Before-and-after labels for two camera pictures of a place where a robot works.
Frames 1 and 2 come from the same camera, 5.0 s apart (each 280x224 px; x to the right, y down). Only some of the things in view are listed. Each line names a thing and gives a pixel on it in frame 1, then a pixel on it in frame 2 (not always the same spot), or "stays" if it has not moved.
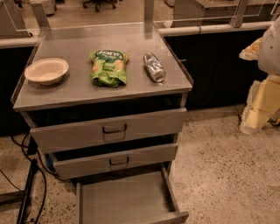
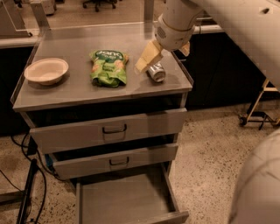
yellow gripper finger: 250,52 → 173,39
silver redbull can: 154,67 stays
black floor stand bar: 27,192 stays
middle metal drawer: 70,164 stays
